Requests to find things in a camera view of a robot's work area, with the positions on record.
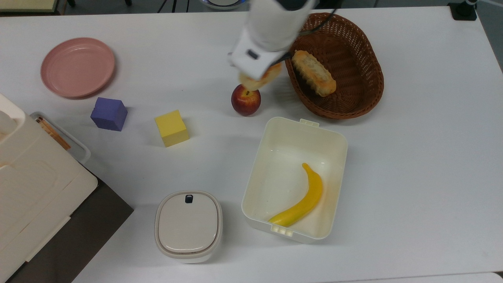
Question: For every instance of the round robot base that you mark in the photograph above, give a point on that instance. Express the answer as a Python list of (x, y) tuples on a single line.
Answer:
[(224, 4)]

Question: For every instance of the red apple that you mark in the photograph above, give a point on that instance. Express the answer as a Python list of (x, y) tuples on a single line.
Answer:
[(246, 101)]

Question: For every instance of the bread with orange topping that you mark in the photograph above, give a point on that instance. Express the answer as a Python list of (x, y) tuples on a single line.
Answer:
[(260, 81)]

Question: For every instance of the dark brown drawer base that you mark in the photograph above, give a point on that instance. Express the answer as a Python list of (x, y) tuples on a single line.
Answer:
[(90, 228)]

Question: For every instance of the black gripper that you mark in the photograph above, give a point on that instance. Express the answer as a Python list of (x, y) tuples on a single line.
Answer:
[(286, 58)]

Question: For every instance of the cream toy cabinet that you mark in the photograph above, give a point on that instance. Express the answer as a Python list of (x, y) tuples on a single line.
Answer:
[(31, 188)]

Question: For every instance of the pink plate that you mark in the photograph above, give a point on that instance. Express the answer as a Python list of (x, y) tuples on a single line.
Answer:
[(78, 67)]

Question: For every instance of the white plastic storage box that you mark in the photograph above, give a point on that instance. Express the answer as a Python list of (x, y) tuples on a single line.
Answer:
[(283, 157)]

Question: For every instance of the purple foam cube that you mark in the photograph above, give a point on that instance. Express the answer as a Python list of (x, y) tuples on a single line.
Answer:
[(109, 114)]

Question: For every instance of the long baked bread loaf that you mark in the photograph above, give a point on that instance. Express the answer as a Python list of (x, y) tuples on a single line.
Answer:
[(314, 72)]

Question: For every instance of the yellow banana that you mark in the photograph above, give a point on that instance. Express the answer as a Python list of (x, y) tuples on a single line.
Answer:
[(310, 196)]

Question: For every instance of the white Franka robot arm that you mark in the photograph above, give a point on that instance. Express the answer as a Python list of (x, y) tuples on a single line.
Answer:
[(271, 27)]

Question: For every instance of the yellow foam cube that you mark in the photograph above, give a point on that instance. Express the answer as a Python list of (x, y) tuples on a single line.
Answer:
[(171, 127)]

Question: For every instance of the small cream lidded bin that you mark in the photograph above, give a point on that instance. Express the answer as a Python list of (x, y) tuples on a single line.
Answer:
[(188, 226)]

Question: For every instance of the brown wicker basket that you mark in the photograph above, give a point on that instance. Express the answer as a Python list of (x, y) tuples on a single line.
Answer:
[(353, 47)]

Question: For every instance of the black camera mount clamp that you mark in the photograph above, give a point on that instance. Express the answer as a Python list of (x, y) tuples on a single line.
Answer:
[(463, 11)]

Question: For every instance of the black tripod legs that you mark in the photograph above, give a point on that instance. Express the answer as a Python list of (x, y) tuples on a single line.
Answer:
[(173, 4)]

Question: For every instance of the pale green box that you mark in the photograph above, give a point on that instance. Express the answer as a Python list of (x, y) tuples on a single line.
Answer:
[(27, 4)]

